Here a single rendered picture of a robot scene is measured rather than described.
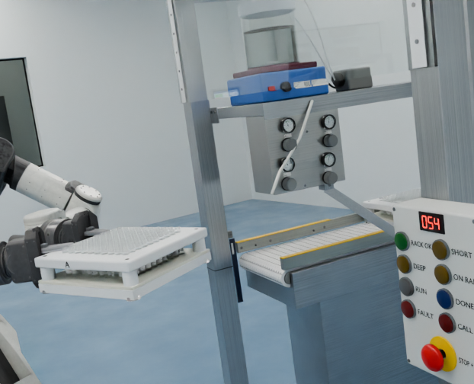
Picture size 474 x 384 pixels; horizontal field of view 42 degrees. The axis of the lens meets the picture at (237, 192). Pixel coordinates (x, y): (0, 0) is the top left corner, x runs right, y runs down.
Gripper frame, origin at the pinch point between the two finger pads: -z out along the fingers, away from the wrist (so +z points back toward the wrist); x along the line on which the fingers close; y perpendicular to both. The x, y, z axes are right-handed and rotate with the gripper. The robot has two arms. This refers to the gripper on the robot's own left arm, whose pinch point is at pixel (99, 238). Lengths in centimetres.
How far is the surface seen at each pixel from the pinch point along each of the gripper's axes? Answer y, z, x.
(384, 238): -74, -29, 19
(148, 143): -396, 420, 5
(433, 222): -1, -75, -4
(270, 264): -49, -7, 21
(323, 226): -83, -4, 18
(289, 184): -43.0, -21.7, -2.8
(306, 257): -50, -18, 18
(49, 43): -306, 445, -115
